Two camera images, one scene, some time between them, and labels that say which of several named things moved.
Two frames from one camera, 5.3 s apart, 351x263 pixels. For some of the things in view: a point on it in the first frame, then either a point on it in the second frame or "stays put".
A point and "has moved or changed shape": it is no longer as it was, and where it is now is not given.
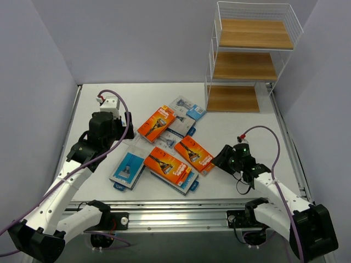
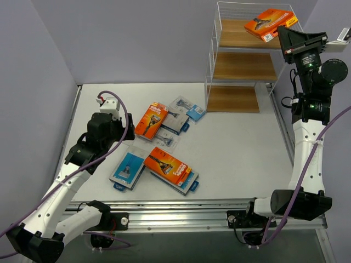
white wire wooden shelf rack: x=252 y=44 stays put
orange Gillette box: x=168 y=166 stays put
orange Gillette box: x=154 y=127 has moved or changed shape
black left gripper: x=125 y=129 stays put
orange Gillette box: x=196 y=154 to x=265 y=27
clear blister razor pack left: x=137 y=140 stays put
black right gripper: x=223 y=158 to x=306 y=44
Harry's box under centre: x=190 y=182 stays put
